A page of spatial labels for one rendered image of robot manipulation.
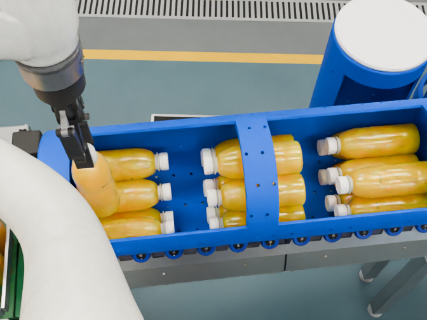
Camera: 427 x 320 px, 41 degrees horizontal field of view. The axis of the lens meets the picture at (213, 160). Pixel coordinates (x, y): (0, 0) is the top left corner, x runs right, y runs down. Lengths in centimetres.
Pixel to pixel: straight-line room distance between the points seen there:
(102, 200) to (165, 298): 123
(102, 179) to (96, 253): 62
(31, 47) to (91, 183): 39
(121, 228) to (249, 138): 33
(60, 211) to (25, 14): 29
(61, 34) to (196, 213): 75
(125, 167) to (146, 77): 160
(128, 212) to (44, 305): 90
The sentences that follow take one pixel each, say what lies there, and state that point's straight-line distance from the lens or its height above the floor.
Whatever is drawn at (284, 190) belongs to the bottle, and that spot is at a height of 115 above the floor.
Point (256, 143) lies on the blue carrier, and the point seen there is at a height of 123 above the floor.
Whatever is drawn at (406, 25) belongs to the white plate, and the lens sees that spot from 170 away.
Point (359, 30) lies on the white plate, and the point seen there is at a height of 104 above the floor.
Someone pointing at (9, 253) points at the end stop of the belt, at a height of 97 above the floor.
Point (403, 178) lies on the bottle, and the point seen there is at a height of 115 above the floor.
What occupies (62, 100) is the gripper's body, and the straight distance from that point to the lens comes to 83.
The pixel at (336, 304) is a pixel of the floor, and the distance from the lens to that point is 234.
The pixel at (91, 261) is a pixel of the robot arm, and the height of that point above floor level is 181.
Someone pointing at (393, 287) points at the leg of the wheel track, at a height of 32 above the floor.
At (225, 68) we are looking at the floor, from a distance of 283.
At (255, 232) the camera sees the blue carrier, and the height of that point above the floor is 111.
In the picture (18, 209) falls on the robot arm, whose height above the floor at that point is 178.
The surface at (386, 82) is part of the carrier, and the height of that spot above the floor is 99.
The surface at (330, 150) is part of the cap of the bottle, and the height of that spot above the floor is 112.
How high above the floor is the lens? 220
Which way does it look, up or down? 60 degrees down
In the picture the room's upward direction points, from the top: 2 degrees clockwise
